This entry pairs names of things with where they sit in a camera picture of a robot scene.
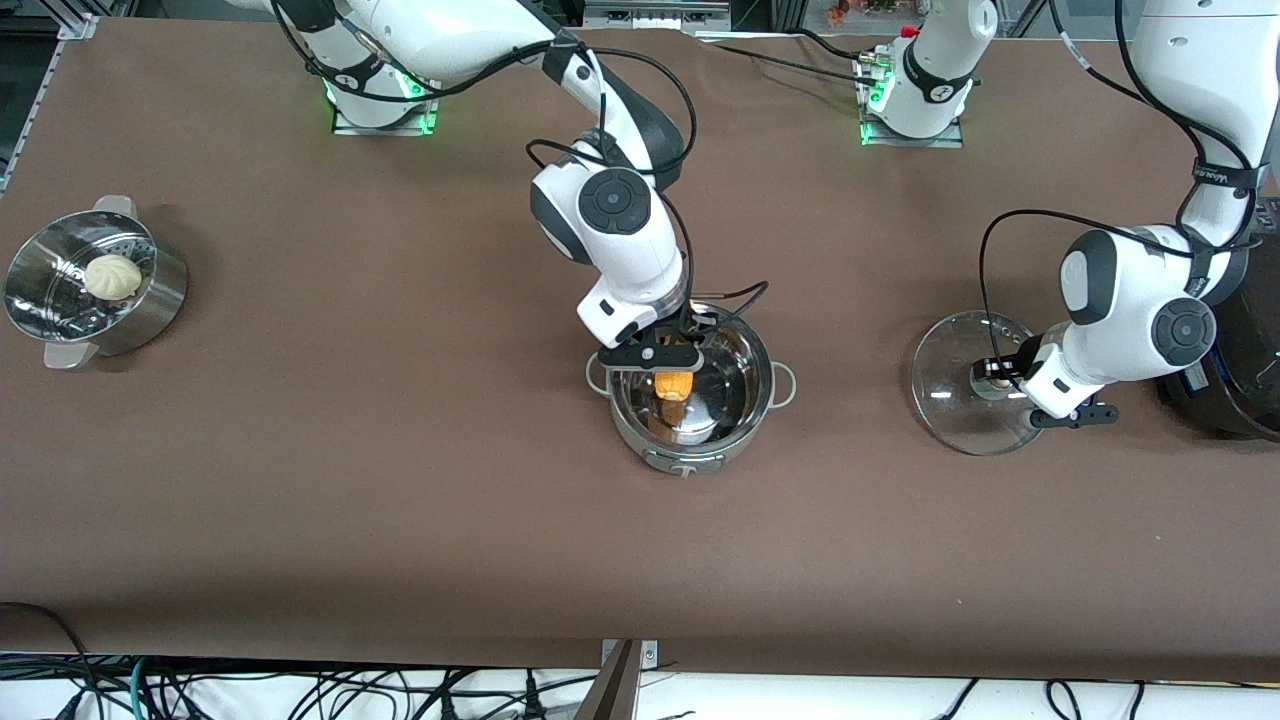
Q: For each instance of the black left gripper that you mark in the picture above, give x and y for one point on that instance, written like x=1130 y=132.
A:
x=1027 y=356

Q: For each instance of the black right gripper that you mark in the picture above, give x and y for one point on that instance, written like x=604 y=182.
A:
x=699 y=327

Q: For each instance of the glass pot lid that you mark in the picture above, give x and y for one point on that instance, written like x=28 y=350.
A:
x=950 y=400

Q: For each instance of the yellow corn cob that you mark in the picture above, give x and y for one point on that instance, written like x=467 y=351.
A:
x=674 y=385

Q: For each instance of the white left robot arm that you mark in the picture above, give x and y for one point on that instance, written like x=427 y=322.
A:
x=1130 y=320

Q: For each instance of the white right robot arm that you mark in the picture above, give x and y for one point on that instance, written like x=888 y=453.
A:
x=620 y=250

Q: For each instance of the stainless steel pot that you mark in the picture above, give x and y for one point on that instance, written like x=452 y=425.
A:
x=690 y=462

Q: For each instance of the steel steamer pot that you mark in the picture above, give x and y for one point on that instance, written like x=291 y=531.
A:
x=150 y=300

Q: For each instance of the black rice cooker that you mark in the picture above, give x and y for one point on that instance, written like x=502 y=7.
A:
x=1255 y=380

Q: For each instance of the brown table mat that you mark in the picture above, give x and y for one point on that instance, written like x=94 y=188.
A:
x=400 y=400

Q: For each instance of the grey metal box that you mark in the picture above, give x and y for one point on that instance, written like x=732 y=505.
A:
x=655 y=12

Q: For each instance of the dark slanted pole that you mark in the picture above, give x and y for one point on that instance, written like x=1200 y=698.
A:
x=612 y=695

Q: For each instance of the white steamed bun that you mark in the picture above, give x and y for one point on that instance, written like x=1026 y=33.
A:
x=112 y=277

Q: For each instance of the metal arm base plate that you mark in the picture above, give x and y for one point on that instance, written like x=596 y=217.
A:
x=385 y=125
x=910 y=142

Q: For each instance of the small metal bracket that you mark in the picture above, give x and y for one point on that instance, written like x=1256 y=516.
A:
x=648 y=652

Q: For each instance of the aluminium frame profile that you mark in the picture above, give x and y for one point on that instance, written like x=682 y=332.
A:
x=50 y=90

